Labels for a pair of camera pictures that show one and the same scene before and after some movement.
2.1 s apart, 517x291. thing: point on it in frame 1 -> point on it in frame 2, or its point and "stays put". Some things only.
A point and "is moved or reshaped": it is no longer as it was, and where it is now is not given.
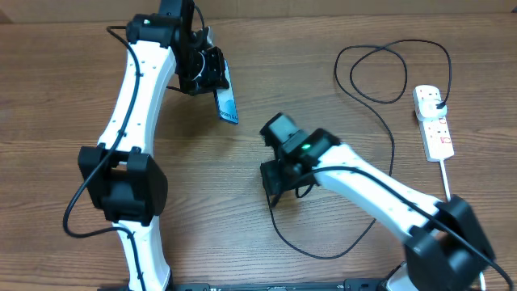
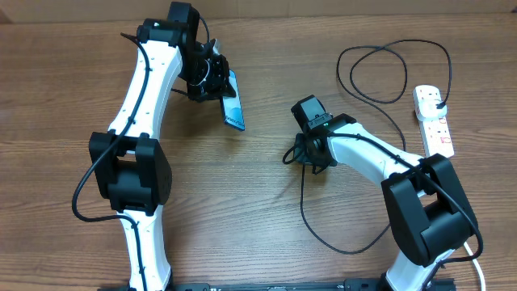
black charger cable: [392, 161] -> [359, 95]
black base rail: [279, 285] stays put
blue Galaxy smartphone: [227, 105] is moved or reshaped
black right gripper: [275, 183] -> [300, 155]
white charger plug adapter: [427, 111] stays put
